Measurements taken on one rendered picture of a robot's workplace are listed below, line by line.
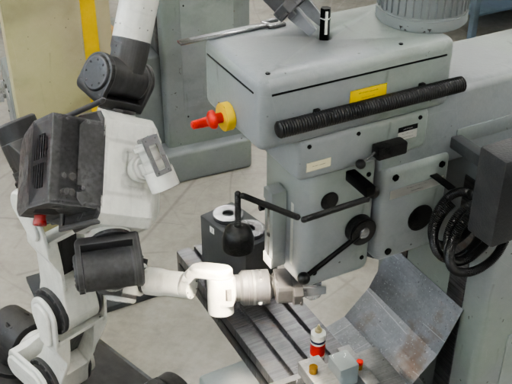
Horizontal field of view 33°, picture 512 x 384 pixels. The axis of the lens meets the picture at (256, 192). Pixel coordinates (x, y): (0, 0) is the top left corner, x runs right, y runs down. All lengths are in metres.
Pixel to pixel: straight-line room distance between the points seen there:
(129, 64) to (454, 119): 0.74
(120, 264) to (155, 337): 1.97
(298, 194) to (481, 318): 0.65
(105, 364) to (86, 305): 0.53
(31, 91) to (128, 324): 1.14
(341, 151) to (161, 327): 2.23
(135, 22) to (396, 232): 0.77
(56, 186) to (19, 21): 1.63
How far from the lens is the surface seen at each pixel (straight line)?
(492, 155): 1.77
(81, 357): 2.69
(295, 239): 1.94
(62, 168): 1.86
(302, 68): 1.66
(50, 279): 2.39
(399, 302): 2.44
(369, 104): 1.73
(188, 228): 4.49
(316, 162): 1.78
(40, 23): 3.43
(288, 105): 1.66
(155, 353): 3.77
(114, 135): 1.93
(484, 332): 2.29
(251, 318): 2.45
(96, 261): 1.89
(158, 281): 2.16
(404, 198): 1.98
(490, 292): 2.20
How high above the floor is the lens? 2.58
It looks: 33 degrees down
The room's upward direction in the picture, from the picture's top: straight up
